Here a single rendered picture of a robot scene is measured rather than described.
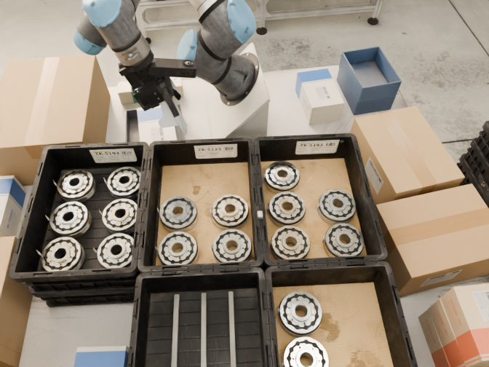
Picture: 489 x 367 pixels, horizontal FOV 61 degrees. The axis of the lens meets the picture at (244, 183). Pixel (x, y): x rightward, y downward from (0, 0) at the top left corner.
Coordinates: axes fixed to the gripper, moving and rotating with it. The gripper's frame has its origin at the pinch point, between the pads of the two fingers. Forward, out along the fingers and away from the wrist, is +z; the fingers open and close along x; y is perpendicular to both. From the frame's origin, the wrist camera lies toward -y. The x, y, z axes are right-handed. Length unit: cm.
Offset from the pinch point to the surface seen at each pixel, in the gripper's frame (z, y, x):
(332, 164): 35.6, -31.9, 5.4
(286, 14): 89, -58, -180
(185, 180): 20.5, 10.5, 1.0
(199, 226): 23.3, 9.9, 17.3
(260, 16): 83, -42, -181
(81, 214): 9.1, 37.7, 8.7
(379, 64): 44, -66, -39
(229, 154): 20.4, -4.7, -1.5
